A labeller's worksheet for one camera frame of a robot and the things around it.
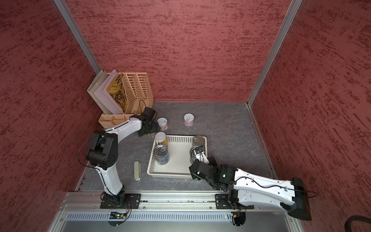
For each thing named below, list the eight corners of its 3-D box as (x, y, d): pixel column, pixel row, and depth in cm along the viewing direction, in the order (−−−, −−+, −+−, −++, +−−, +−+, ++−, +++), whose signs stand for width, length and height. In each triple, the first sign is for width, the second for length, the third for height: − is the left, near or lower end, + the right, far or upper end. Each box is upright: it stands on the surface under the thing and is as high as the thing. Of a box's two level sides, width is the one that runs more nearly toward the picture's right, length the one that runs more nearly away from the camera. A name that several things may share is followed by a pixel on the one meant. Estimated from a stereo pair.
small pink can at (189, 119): (183, 126, 107) (183, 121, 102) (184, 117, 112) (183, 112, 108) (194, 126, 107) (194, 121, 103) (194, 117, 113) (194, 112, 108)
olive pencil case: (135, 181, 82) (133, 179, 80) (135, 163, 89) (134, 161, 86) (141, 179, 83) (139, 178, 80) (140, 162, 89) (139, 160, 87)
